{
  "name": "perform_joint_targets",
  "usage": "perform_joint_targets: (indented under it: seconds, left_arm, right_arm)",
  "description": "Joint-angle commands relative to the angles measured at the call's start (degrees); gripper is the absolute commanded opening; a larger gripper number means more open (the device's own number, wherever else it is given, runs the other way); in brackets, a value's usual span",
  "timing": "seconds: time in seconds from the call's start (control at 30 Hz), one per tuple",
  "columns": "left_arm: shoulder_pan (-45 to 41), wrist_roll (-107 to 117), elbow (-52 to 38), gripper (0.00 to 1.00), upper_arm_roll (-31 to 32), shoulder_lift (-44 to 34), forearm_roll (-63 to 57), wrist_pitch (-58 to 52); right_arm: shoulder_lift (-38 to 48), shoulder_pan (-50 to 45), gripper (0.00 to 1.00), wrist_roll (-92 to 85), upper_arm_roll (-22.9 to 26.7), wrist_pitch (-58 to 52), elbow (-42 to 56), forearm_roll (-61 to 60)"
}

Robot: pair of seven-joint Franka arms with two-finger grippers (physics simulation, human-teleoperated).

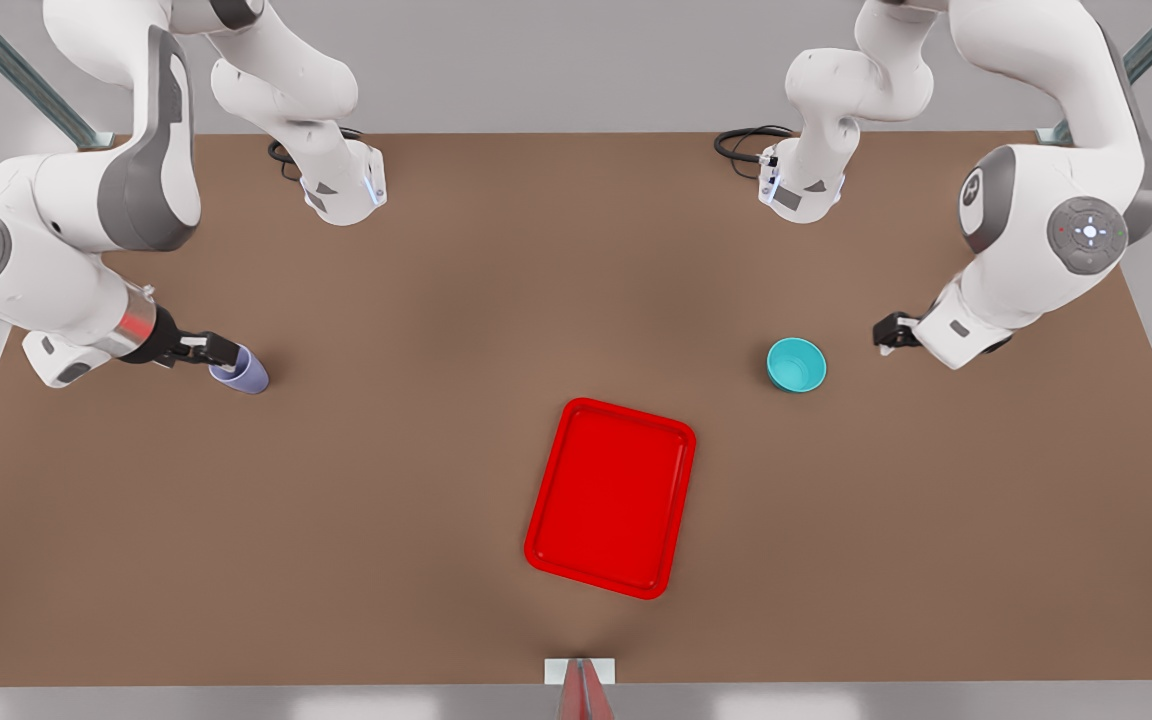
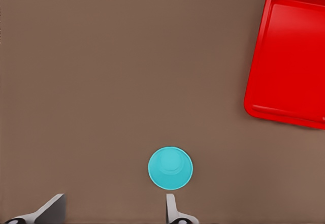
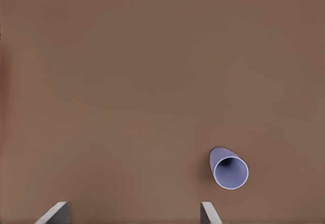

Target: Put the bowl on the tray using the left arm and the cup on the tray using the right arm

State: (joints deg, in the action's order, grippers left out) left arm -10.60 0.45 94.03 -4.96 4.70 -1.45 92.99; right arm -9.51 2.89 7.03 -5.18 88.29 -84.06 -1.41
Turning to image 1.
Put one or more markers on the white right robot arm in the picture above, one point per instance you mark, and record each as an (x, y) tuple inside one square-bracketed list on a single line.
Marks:
[(56, 200)]

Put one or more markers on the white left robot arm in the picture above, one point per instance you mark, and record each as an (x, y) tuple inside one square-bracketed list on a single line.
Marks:
[(1046, 220)]

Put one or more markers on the silver frame post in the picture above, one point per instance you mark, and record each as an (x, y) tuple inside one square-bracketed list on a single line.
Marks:
[(1151, 45), (581, 685), (16, 70)]

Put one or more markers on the lavender cup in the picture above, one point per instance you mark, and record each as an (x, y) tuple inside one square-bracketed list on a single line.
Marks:
[(248, 374)]

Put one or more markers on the red tray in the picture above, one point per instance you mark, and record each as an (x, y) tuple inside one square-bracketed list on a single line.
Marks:
[(611, 498)]

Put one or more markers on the teal bowl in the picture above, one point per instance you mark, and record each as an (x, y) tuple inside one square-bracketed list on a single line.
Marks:
[(796, 365)]

